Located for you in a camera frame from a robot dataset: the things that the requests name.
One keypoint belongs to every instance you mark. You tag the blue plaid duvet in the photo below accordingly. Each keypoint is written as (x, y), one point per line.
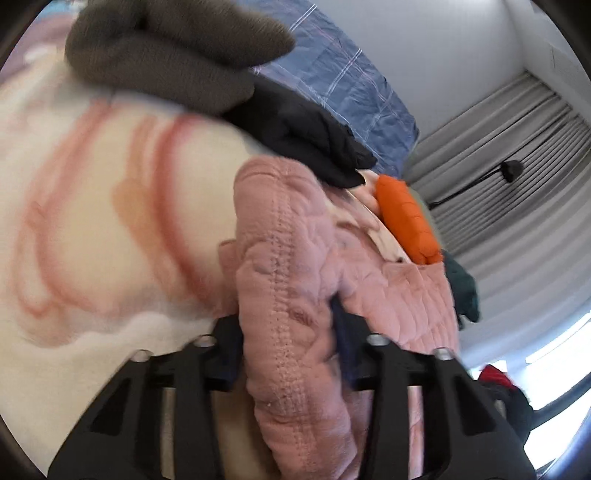
(341, 83)

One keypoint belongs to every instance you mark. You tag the black garment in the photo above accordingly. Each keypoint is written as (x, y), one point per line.
(304, 134)

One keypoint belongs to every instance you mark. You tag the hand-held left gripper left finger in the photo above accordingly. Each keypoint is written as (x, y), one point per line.
(231, 364)

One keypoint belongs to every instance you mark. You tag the brown fleece garment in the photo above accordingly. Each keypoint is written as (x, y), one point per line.
(175, 50)

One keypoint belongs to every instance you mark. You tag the pink quilted jacket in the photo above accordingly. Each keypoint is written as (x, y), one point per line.
(295, 277)

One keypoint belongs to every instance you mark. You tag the dark teal garment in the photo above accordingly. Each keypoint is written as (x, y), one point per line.
(461, 286)

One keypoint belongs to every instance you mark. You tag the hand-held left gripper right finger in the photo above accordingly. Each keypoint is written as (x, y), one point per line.
(348, 360)

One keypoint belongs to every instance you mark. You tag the orange puffer jacket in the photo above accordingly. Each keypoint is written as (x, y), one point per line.
(406, 217)

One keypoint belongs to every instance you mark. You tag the dark cloth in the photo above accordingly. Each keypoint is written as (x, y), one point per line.
(515, 408)

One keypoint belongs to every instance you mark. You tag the red garment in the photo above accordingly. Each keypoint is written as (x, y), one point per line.
(495, 374)

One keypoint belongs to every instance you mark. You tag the pink and white fleece blanket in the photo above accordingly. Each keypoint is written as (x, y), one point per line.
(101, 221)

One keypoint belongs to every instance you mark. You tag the grey curtain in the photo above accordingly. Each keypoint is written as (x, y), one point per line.
(521, 221)

